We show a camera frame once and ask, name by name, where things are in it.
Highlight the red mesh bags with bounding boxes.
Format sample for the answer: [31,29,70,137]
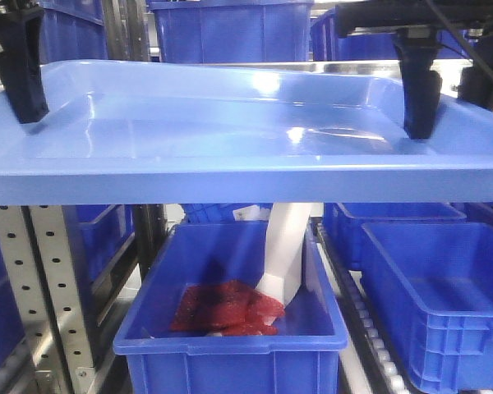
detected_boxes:
[170,280,285,337]

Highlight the blue bin upper centre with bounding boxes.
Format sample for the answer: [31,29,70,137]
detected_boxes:
[147,1,313,64]

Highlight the white roller track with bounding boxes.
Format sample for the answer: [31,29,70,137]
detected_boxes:
[343,271,410,393]

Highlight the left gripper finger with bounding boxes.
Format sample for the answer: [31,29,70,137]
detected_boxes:
[0,7,48,124]

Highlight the perforated steel shelf upright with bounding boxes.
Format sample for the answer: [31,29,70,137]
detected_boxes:
[0,205,97,393]

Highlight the blue bin with red bags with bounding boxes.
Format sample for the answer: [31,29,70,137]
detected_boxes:
[113,222,348,393]

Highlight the blue plastic tray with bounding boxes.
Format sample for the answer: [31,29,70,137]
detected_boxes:
[0,61,493,205]

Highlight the tilted blue bin rear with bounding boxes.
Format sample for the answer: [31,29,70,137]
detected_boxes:
[181,203,272,223]

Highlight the stainless steel shelf beam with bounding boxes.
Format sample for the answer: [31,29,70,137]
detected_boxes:
[214,59,471,98]

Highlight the blue bin lower left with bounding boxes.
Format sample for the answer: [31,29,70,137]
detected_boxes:
[0,204,135,385]

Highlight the blue bin rear right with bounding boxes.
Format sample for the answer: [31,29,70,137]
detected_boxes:
[323,203,467,271]

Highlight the blue bin front right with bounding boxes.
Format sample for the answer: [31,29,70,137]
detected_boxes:
[362,222,493,393]

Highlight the blue bin far right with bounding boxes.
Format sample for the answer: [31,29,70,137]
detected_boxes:
[451,203,493,225]

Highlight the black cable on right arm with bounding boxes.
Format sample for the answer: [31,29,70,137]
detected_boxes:
[425,0,493,95]

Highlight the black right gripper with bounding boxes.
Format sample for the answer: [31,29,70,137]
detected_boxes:
[334,1,493,140]

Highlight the blue bin upper left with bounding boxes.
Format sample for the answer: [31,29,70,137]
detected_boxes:
[39,0,108,63]

